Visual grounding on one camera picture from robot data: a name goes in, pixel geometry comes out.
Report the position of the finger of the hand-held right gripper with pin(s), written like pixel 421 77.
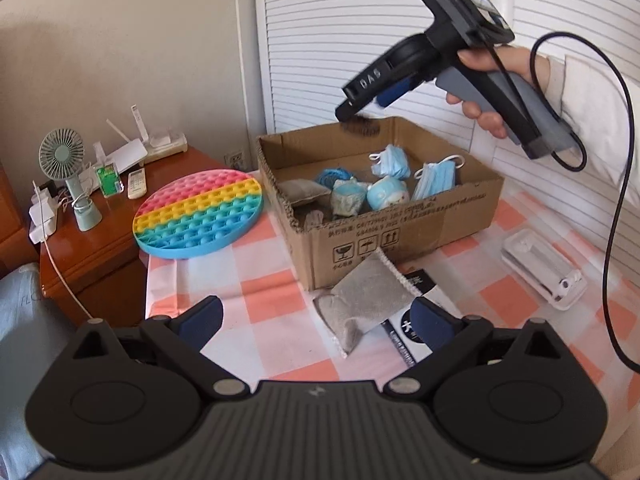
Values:
pixel 395 92
pixel 352 110

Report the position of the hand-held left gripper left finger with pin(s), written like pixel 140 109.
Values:
pixel 205 317

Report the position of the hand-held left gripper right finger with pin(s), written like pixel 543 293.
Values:
pixel 430 320

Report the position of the grey fabric pouch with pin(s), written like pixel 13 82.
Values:
pixel 365 290
pixel 302 192

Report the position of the blue white squishy toy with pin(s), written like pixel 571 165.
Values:
pixel 387 195

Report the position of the cardboard box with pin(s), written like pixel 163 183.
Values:
pixel 450 220

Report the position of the person's right hand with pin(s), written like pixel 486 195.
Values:
pixel 520 62

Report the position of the black white packet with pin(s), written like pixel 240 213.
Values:
pixel 400 332

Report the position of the blue face mask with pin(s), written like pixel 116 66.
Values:
pixel 432 180
pixel 392 160

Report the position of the orange checked tablecloth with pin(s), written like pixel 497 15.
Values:
pixel 280 325

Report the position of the white louvered door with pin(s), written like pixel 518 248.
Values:
pixel 325 35

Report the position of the rainbow round pop toy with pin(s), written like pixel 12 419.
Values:
pixel 200 215

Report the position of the wooden nightstand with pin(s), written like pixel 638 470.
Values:
pixel 115 240

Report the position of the white plastic case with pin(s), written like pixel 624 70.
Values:
pixel 535 260

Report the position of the white remote control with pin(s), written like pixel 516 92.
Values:
pixel 136 183

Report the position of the green clear plastic box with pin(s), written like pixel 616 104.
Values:
pixel 109 180

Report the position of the blue bed sheet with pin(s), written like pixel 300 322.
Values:
pixel 25 320

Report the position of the white router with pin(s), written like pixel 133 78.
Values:
pixel 127 152

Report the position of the white charger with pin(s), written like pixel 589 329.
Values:
pixel 45 195

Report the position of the wooden headboard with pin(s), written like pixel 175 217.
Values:
pixel 10 230

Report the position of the green desk fan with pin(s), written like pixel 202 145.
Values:
pixel 62 152

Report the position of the low wall socket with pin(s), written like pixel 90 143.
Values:
pixel 235 160

